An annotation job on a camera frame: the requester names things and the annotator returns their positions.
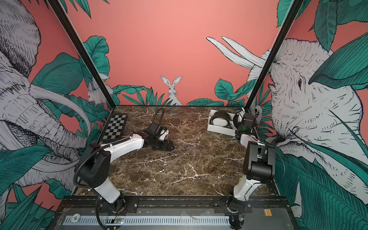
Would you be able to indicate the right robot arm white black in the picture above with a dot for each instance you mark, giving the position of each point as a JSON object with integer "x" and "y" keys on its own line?
{"x": 259, "y": 161}

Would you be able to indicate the black white checkerboard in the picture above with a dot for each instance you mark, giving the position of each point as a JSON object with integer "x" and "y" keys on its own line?
{"x": 115, "y": 128}

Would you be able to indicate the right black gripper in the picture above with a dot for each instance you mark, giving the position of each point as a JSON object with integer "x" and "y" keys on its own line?
{"x": 256, "y": 124}

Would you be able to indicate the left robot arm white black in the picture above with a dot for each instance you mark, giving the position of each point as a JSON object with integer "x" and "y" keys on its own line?
{"x": 92, "y": 169}

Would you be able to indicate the white slotted cable duct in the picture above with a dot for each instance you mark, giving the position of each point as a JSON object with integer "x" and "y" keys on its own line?
{"x": 148, "y": 220}

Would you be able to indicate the left black frame post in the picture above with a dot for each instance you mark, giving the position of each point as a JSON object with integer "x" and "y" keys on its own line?
{"x": 61, "y": 14}

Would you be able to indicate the orange label sticker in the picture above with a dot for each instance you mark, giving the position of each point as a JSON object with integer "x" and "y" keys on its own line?
{"x": 268, "y": 212}

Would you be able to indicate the white foam storage box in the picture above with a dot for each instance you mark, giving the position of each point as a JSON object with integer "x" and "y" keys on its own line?
{"x": 221, "y": 130}

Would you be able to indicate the long black belt s-curved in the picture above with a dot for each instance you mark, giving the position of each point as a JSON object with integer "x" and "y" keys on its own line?
{"x": 224, "y": 115}

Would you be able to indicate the black frame post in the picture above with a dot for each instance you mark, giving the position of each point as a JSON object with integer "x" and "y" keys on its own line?
{"x": 289, "y": 19}
{"x": 61, "y": 14}

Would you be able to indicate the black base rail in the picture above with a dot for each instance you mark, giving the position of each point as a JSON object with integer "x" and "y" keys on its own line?
{"x": 218, "y": 203}

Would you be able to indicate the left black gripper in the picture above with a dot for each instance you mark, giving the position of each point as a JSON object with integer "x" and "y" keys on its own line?
{"x": 165, "y": 146}

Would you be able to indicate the black belt long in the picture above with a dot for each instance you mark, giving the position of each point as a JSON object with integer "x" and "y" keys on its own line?
{"x": 238, "y": 120}

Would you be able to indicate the right black frame post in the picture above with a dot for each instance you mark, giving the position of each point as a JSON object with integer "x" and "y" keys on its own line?
{"x": 289, "y": 19}

